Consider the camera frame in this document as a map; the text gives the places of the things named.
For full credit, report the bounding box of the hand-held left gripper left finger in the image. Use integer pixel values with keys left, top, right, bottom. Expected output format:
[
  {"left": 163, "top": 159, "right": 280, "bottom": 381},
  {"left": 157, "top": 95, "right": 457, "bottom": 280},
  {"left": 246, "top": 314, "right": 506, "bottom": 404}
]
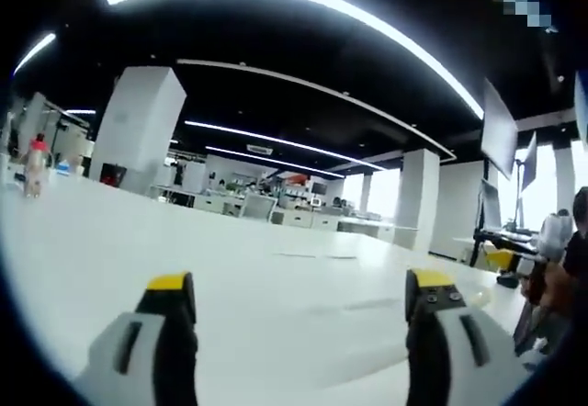
[{"left": 73, "top": 271, "right": 199, "bottom": 406}]

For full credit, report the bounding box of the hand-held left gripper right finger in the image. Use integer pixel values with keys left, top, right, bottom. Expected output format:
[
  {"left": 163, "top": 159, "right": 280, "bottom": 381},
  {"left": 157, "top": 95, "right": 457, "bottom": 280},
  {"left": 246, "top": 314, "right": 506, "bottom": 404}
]
[{"left": 403, "top": 267, "right": 537, "bottom": 406}]

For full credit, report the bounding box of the red-capped bottle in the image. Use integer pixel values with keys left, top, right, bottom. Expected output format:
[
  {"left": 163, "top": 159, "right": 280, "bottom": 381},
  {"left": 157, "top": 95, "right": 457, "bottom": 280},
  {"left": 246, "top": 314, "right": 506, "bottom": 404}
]
[{"left": 23, "top": 132, "right": 51, "bottom": 198}]

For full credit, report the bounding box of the black desk with monitor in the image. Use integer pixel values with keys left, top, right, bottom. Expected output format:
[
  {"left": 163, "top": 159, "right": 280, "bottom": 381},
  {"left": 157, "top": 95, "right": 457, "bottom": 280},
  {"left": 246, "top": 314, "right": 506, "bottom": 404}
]
[{"left": 469, "top": 178, "right": 541, "bottom": 267}]

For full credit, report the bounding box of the yellow chair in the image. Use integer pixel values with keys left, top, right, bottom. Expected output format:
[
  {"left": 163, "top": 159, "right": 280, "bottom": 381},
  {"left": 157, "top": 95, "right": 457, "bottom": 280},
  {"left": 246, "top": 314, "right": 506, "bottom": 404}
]
[{"left": 484, "top": 248, "right": 515, "bottom": 273}]

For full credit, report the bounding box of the row of grey office desks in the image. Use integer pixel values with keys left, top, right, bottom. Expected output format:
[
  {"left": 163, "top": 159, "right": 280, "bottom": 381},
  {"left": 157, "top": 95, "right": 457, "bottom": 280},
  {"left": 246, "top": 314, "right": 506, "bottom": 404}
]
[{"left": 149, "top": 178, "right": 396, "bottom": 235}]

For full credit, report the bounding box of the tilted desk monitor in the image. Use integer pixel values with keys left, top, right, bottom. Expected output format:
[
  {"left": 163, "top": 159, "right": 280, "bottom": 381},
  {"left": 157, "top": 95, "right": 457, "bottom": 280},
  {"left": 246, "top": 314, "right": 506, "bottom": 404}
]
[{"left": 518, "top": 130, "right": 538, "bottom": 192}]

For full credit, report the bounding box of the white square pillar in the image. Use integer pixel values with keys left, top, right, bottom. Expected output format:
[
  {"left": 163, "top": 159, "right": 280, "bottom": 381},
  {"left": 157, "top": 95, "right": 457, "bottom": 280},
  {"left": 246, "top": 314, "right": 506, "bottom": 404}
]
[
  {"left": 392, "top": 148, "right": 441, "bottom": 254},
  {"left": 89, "top": 65, "right": 188, "bottom": 196}
]

